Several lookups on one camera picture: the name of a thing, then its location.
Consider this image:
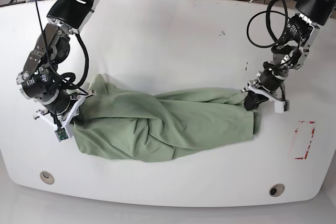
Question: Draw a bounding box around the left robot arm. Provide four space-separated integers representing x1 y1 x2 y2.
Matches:
242 0 335 113

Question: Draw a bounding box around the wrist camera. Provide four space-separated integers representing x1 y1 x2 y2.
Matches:
54 127 73 142
274 100 289 113

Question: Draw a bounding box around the green polo shirt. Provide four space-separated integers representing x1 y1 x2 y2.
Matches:
72 74 261 162

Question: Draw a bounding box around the left table cable grommet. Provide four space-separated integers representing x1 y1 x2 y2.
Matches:
40 171 55 185

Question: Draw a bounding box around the table cable grommet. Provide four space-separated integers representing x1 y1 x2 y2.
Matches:
269 184 285 197
40 171 55 185

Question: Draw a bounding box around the red tape rectangle marking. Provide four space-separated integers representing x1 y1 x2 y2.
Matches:
290 121 316 160

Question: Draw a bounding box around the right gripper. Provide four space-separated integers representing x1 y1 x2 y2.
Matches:
34 90 96 132

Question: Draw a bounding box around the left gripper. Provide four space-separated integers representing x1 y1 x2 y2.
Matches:
242 70 289 111

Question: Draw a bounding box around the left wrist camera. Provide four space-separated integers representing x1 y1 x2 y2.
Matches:
274 100 289 113

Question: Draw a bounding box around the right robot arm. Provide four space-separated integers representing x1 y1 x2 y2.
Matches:
16 0 100 130

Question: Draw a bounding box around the right table cable grommet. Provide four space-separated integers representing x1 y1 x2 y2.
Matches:
269 184 285 197

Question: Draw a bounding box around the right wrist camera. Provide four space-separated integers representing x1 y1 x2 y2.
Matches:
54 127 73 142

